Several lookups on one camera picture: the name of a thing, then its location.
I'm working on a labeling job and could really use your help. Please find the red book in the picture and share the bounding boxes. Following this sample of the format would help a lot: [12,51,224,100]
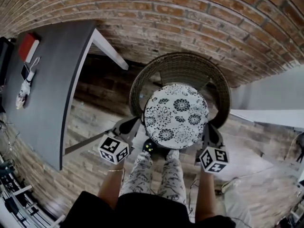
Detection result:
[18,33,40,64]

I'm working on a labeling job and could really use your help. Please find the person's white patterned trousers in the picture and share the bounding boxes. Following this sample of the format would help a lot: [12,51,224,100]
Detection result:
[118,150,187,205]

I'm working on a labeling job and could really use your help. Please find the person's right forearm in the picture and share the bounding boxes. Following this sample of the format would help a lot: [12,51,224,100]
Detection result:
[194,171,220,224]

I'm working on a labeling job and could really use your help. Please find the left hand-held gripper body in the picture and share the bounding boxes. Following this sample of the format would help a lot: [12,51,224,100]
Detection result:
[97,118,136,165]

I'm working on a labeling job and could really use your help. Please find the brown wicker chair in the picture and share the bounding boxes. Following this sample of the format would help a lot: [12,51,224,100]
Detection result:
[129,52,232,131]

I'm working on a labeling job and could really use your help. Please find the white folded umbrella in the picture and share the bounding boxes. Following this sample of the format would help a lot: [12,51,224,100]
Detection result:
[16,57,40,110]

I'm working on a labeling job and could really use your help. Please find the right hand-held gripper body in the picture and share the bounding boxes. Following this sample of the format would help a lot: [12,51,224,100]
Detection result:
[195,135,230,174]

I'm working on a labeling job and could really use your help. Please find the dark grey table white legs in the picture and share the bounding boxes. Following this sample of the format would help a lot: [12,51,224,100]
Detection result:
[1,20,130,171]

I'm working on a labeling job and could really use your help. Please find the smartphone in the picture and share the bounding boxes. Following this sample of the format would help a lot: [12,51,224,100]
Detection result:
[20,64,30,79]

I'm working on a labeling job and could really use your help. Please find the person's black shirt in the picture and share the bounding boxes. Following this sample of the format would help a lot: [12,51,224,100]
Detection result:
[60,190,237,228]

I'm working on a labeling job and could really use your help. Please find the person's left forearm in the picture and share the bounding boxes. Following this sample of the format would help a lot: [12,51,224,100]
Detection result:
[97,167,125,210]

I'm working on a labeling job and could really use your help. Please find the white floral round cushion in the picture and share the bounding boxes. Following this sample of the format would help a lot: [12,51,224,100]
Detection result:
[143,84,210,150]

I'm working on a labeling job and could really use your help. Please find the person's left black shoe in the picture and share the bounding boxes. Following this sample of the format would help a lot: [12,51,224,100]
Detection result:
[142,138,158,155]

